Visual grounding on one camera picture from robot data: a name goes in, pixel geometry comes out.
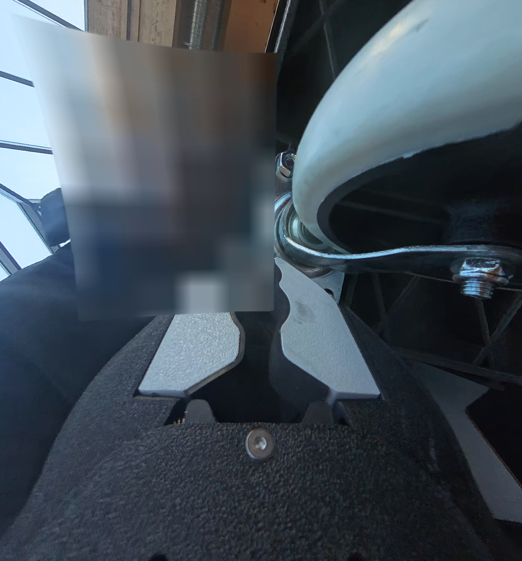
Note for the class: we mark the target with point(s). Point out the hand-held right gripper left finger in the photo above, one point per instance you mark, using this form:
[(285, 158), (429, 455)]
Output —
[(190, 350)]

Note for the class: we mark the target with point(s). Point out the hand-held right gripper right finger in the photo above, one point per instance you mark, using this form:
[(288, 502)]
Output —
[(322, 342)]

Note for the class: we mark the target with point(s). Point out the metal caster fork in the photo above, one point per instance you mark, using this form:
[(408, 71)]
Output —
[(374, 259)]

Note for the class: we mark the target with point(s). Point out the person's dark garment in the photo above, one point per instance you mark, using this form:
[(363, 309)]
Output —
[(24, 372)]

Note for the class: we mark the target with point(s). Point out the caster axle bolt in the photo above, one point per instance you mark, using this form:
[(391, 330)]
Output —
[(480, 276)]

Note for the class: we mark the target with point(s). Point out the small metal nut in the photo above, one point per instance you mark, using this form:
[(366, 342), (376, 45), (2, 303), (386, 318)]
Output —
[(285, 163)]

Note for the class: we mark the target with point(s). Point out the white caster wheel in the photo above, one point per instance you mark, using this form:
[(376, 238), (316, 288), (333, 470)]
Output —
[(396, 87)]

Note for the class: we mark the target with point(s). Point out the glass skylight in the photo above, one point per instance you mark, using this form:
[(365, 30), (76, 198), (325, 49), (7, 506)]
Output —
[(2, 114)]

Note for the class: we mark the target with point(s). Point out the metal ventilation duct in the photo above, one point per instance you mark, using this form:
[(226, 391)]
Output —
[(206, 19)]

